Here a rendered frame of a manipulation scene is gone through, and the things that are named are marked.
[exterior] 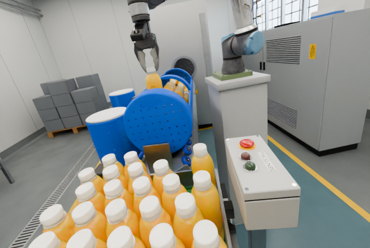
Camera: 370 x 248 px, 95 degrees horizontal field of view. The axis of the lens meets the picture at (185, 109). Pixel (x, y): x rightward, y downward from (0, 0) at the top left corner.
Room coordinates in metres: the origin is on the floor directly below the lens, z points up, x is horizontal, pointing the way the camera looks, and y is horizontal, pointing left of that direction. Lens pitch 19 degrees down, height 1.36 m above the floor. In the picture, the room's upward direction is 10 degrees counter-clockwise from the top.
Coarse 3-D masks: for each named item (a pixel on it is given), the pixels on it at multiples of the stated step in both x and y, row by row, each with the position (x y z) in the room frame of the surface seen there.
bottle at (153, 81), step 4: (148, 72) 0.73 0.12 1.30; (152, 72) 0.73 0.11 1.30; (148, 76) 0.72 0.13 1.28; (152, 76) 0.72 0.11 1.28; (156, 76) 0.72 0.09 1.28; (148, 80) 0.72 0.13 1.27; (152, 80) 0.71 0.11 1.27; (156, 80) 0.72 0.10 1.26; (160, 80) 0.73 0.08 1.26; (148, 84) 0.71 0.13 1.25; (152, 84) 0.71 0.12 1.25; (156, 84) 0.71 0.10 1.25; (160, 84) 0.72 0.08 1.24; (148, 88) 0.72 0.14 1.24; (152, 88) 0.71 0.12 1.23; (160, 88) 0.72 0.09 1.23
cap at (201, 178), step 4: (196, 172) 0.32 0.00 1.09; (200, 172) 0.32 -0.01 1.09; (204, 172) 0.32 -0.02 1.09; (196, 176) 0.31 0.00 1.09; (200, 176) 0.31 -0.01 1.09; (204, 176) 0.31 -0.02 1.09; (208, 176) 0.30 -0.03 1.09; (196, 180) 0.30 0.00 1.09; (200, 180) 0.29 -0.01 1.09; (204, 180) 0.29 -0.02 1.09; (208, 180) 0.29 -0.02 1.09; (196, 184) 0.30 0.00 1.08; (200, 184) 0.29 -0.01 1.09; (204, 184) 0.29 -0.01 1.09; (208, 184) 0.29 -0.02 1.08; (200, 188) 0.29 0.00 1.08
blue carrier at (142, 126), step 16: (144, 96) 0.64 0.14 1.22; (160, 96) 0.63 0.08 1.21; (176, 96) 0.65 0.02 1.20; (192, 96) 0.98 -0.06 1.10; (128, 112) 0.64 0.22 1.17; (144, 112) 0.64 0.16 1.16; (160, 112) 0.63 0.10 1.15; (176, 112) 0.62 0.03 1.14; (192, 112) 0.73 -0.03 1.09; (128, 128) 0.65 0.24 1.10; (144, 128) 0.64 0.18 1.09; (160, 128) 0.63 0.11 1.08; (176, 128) 0.63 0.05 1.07; (192, 128) 0.63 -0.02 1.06; (144, 144) 0.64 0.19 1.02; (176, 144) 0.63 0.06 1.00
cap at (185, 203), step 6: (186, 192) 0.27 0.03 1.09; (180, 198) 0.26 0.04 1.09; (186, 198) 0.26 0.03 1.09; (192, 198) 0.25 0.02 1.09; (180, 204) 0.24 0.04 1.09; (186, 204) 0.24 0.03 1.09; (192, 204) 0.24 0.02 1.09; (180, 210) 0.23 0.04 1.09; (186, 210) 0.23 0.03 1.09; (192, 210) 0.24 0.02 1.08
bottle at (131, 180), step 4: (144, 172) 0.39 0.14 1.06; (136, 176) 0.37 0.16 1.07; (140, 176) 0.37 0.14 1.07; (144, 176) 0.38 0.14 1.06; (148, 176) 0.39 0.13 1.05; (128, 180) 0.38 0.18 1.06; (132, 180) 0.37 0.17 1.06; (152, 180) 0.39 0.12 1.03; (128, 184) 0.37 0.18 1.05; (132, 184) 0.36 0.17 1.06; (152, 184) 0.38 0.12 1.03; (128, 188) 0.37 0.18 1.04; (132, 188) 0.36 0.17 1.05; (132, 192) 0.36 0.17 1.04
